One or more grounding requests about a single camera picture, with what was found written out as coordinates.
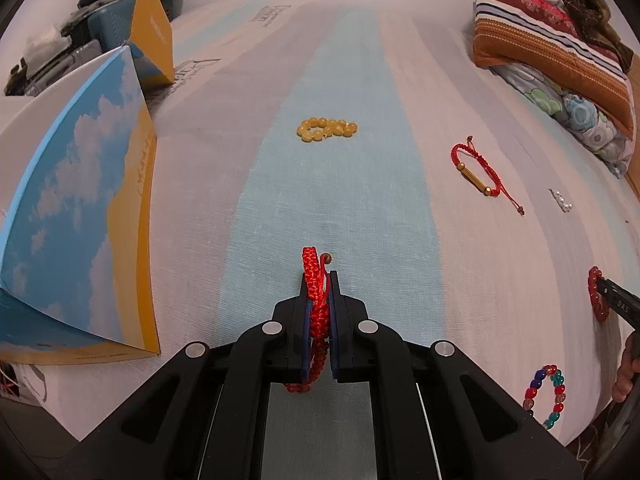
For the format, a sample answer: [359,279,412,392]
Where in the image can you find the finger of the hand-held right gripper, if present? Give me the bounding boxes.
[598,275,640,329]

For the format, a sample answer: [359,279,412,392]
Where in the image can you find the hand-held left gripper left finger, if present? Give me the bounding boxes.
[55,270,314,480]

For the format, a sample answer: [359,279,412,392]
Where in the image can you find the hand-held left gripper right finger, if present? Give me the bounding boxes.
[327,269,586,480]

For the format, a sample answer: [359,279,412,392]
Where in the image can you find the dark red bead bracelet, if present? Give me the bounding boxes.
[587,266,610,322]

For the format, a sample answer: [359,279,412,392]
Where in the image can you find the red braided cord bracelet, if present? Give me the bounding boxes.
[285,246,334,395]

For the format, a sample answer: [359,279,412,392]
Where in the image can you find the person's right hand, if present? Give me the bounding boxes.
[613,355,640,405]

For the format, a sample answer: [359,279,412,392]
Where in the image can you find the small pearl bead strand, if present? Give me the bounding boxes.
[548,188,574,214]

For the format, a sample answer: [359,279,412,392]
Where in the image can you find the dark floral cloth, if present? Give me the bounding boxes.
[564,397,633,480]

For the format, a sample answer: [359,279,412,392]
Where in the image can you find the striped bedsheet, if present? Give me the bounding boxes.
[0,0,636,480]

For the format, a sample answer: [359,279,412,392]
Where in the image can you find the floral quilt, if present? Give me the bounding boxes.
[491,60,635,179]

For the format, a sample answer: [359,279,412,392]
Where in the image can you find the sky print cardboard box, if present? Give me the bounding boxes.
[0,45,162,366]

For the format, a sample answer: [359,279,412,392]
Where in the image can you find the striped pillow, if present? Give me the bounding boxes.
[472,0,637,142]

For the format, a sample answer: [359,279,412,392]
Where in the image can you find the brown fur garment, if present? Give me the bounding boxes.
[537,0,637,77]

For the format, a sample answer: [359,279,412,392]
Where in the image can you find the orange cardboard box lid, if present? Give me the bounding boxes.
[124,0,176,87]

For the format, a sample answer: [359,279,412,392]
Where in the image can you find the teal bag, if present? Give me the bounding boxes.
[60,0,177,61]

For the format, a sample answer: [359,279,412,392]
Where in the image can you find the multicoloured glass bead bracelet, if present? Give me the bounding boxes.
[522,363,568,431]

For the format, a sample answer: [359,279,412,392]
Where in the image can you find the red cord bracelet gold tube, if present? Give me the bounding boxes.
[451,135,526,216]

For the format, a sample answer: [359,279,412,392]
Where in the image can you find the yellow bead bracelet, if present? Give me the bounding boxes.
[296,116,359,143]

